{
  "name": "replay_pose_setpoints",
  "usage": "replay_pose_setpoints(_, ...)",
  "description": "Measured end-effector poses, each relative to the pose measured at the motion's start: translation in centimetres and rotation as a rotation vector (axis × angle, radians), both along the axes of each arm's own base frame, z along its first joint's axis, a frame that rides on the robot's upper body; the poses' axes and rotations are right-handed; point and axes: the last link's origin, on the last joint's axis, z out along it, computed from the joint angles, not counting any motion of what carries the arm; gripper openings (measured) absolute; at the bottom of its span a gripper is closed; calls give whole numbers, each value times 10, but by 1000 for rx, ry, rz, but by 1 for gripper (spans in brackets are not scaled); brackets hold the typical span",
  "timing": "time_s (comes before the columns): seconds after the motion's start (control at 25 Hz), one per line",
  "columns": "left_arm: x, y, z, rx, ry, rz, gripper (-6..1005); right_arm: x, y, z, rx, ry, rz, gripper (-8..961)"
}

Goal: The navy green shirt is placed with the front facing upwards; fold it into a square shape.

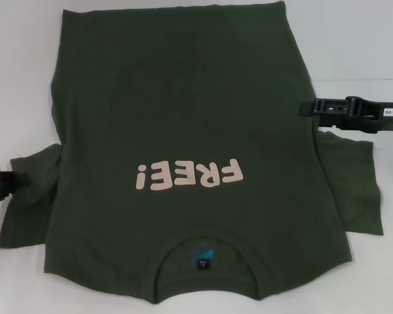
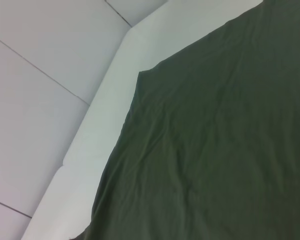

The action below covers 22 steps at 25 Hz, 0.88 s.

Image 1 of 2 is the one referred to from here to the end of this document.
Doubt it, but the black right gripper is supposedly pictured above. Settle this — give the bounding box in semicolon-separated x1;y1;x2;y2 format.
299;96;393;132

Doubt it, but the dark green FREE print t-shirt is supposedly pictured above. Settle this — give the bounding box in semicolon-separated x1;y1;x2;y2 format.
0;0;386;307

